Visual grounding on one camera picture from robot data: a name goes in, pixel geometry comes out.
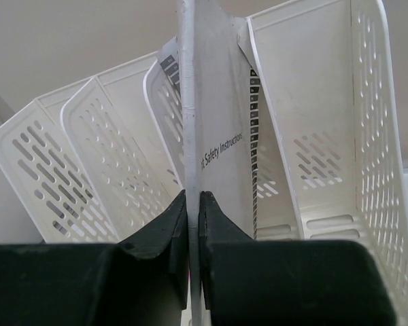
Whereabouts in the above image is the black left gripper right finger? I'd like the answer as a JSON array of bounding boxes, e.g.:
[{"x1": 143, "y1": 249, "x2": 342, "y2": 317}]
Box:
[{"x1": 199, "y1": 192, "x2": 398, "y2": 325}]

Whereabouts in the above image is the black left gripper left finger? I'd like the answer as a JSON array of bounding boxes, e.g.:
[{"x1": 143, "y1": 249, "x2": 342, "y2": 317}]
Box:
[{"x1": 0, "y1": 192, "x2": 188, "y2": 325}]

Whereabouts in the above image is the white plastic file organizer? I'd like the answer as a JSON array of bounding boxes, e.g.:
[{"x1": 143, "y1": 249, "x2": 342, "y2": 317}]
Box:
[{"x1": 0, "y1": 1, "x2": 408, "y2": 325}]

